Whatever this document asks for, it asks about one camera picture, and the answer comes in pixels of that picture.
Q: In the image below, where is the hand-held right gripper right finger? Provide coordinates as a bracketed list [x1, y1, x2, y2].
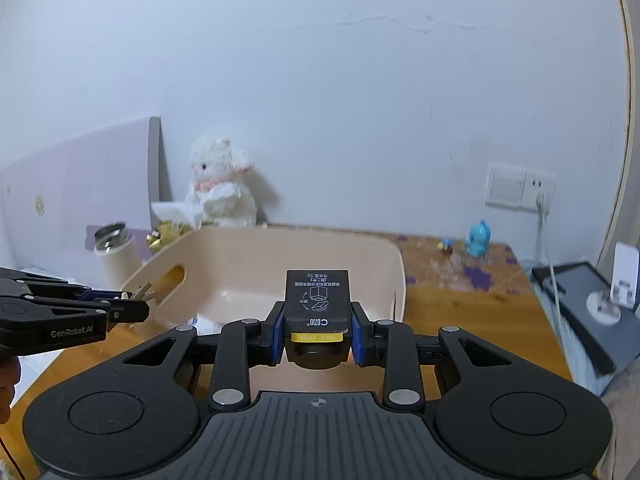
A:
[350, 302, 526, 413]

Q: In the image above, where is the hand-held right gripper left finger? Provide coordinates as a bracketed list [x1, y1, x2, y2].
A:
[107, 302, 286, 413]

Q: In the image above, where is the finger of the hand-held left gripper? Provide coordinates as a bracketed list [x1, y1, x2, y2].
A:
[0, 267, 124, 304]
[0, 296, 150, 329]

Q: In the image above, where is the wooden clothespin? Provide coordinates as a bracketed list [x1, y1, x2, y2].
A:
[121, 283, 157, 306]

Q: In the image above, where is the black box with yellow label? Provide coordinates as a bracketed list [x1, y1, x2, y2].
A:
[283, 269, 351, 371]

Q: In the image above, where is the beige plastic storage bin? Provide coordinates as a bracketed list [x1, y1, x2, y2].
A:
[121, 225, 407, 342]

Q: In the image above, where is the person's left hand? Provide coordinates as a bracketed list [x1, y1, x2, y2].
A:
[0, 354, 21, 424]

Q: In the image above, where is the white thermos bottle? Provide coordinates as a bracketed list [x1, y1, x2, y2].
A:
[93, 221, 139, 302]

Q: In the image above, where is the gold foil packet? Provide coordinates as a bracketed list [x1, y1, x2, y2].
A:
[146, 219, 194, 254]

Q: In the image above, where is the white tissue paper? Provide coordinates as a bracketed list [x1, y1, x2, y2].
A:
[150, 199, 206, 234]

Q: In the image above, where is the lilac bed headboard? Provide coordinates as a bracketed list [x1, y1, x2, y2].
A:
[0, 116, 174, 272]

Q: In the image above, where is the purple patterned table mat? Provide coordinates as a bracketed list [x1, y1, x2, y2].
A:
[395, 232, 534, 294]

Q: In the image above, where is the white plush lamb toy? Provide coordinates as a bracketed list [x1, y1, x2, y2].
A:
[182, 133, 259, 229]

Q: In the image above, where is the blue toy figurine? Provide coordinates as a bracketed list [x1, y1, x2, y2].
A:
[464, 219, 494, 257]

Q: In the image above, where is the pale blue cloth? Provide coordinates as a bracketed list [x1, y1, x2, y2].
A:
[532, 280, 609, 402]

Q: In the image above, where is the grey laptop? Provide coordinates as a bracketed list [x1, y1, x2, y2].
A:
[530, 260, 640, 377]

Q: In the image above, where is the grey cloth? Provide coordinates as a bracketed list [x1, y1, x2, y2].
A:
[597, 359, 640, 480]

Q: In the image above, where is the white phone stand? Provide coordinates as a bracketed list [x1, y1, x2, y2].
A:
[585, 241, 640, 324]

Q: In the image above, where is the light wooden shelf unit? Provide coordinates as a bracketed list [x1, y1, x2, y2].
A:
[595, 0, 640, 282]

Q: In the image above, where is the white wall switch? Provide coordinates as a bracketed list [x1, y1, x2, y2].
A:
[485, 162, 527, 208]

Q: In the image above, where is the white plug with cable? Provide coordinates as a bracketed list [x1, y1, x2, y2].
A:
[534, 191, 577, 367]

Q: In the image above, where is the white wall socket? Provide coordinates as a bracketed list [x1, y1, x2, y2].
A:
[524, 168, 557, 211]

